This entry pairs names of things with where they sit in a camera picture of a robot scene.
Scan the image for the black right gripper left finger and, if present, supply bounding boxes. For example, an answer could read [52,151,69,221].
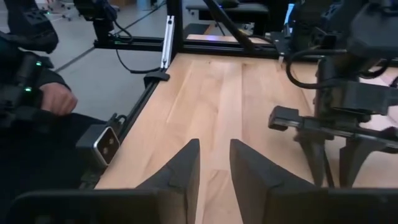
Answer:
[136,138,201,224]

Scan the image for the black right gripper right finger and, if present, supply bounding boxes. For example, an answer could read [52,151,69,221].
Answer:
[229,139,328,224]

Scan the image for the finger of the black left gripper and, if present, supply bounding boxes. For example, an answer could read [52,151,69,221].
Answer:
[294,132,330,187]
[338,146,386,189]

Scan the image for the person's hand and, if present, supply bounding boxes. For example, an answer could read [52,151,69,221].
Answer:
[39,82,78,116]

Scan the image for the person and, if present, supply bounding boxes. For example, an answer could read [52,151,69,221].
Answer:
[0,29,108,224]

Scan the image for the silver-faced table-level camera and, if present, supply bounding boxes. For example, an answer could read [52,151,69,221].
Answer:
[75,123,121,170]

